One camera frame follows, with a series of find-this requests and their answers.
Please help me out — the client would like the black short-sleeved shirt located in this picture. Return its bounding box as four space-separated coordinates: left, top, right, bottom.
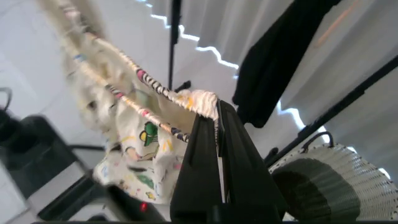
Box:
232 0 343 128

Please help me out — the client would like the white laundry basket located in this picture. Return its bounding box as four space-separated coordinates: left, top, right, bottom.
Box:
269 132 398 222

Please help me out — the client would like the black clothes rack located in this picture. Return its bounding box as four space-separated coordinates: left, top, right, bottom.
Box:
167 0 398 169

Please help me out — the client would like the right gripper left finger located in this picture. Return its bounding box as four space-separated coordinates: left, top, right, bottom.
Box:
170 113 224 222

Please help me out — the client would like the white curtain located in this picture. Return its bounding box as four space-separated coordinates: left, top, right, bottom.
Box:
146 0 398 175

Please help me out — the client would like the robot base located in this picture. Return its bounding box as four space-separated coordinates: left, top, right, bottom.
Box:
0 114 165 222

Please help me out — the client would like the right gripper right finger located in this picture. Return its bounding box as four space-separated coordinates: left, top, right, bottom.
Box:
216 98 287 222

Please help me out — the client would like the black cable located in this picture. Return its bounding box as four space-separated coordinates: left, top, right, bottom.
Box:
0 86 13 111

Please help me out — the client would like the cream printed garment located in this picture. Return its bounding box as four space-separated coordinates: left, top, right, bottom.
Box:
37 0 220 205

